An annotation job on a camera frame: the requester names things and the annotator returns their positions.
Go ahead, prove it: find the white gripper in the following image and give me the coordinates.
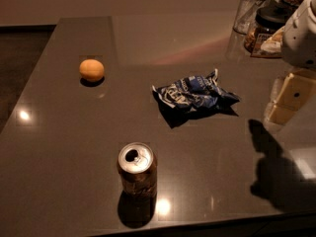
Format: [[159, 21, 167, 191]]
[[266, 0, 316, 125]]

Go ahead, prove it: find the blue chip bag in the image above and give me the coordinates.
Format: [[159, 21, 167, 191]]
[[152, 68, 240, 114]]

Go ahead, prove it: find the orange soda can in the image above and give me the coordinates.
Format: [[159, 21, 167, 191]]
[[117, 142, 157, 199]]

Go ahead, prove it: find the black lidded snack jar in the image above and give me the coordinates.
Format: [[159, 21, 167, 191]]
[[244, 4, 291, 58]]

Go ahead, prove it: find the clear glass cup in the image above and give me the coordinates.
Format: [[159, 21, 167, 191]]
[[233, 0, 271, 35]]

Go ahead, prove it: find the orange fruit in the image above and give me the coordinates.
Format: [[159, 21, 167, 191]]
[[79, 59, 105, 82]]

